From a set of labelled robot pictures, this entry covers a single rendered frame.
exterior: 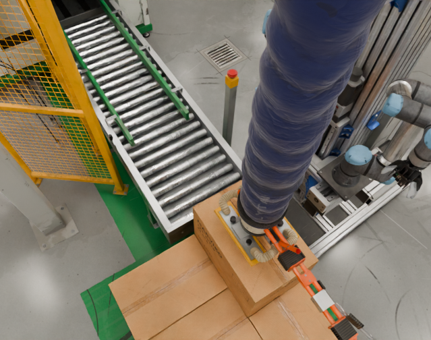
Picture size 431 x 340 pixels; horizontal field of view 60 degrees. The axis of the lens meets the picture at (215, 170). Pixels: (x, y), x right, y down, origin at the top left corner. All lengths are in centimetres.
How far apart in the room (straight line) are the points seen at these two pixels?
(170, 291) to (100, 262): 88
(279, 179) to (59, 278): 218
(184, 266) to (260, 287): 61
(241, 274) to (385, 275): 153
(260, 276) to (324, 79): 125
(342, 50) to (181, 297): 177
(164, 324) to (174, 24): 333
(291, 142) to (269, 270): 100
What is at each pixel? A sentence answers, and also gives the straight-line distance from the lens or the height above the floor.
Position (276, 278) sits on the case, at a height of 94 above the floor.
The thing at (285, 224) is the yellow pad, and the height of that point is 108.
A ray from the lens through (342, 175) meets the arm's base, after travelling 208.
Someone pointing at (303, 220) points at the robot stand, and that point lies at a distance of 291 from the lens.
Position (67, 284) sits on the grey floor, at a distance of 305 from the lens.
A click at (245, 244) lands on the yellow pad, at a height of 108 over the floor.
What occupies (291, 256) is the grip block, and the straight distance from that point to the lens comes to 172.
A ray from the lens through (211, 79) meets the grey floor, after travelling 392.
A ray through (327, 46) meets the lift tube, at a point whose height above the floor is 227.
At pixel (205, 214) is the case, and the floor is 94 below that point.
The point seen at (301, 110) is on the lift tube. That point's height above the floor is 208.
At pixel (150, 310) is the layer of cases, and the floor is 54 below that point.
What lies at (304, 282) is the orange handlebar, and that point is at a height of 120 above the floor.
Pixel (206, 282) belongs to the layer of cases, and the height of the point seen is 54.
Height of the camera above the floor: 279
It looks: 59 degrees down
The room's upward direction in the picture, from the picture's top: 2 degrees clockwise
